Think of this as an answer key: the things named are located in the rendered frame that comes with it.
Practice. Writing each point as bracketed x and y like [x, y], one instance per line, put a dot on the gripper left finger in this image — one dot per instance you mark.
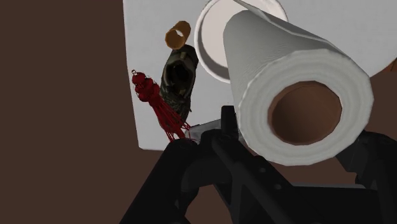
[173, 173]

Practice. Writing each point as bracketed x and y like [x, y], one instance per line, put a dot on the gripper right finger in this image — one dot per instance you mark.
[381, 161]

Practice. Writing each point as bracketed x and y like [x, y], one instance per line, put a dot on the dark camouflage shoe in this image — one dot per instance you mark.
[173, 93]

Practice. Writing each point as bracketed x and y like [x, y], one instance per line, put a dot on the red tassel ornament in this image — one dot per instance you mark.
[145, 88]

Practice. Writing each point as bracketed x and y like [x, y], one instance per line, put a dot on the tan cardboard tube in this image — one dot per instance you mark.
[172, 38]

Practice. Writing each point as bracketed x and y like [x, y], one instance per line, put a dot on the white table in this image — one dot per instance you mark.
[149, 40]

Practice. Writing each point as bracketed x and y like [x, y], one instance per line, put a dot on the white paper towel roll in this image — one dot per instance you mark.
[266, 71]

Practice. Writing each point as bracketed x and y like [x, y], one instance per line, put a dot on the white bowl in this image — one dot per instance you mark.
[212, 34]

